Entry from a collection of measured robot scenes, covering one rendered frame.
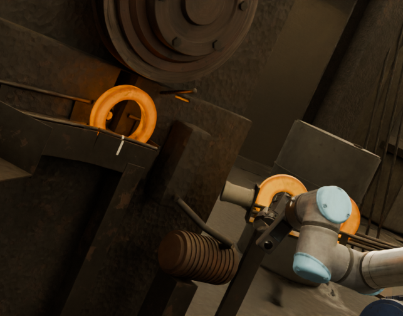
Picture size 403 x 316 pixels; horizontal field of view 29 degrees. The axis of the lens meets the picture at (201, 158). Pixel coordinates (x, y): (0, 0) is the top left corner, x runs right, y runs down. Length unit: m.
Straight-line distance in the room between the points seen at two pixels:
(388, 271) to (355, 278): 0.11
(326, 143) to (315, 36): 6.16
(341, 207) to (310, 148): 2.81
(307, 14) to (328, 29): 0.45
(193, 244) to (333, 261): 0.46
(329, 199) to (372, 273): 0.19
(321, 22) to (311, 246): 9.00
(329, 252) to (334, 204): 0.11
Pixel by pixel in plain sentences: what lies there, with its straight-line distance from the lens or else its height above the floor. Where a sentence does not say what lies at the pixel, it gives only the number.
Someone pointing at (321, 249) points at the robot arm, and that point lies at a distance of 1.83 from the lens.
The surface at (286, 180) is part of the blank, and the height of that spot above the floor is 0.77.
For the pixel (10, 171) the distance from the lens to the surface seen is 1.70.
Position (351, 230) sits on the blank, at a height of 0.71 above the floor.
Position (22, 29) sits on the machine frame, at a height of 0.87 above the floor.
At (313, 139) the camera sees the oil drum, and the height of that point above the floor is 0.82.
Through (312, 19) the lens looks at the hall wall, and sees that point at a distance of 10.62.
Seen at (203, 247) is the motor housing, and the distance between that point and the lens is 2.18.
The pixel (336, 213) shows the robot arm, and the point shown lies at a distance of 1.85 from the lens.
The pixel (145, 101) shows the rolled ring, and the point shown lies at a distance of 2.10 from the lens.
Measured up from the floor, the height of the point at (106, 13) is 0.99.
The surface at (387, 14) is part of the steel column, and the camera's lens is 6.30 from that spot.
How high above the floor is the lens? 0.99
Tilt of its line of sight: 7 degrees down
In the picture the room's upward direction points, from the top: 25 degrees clockwise
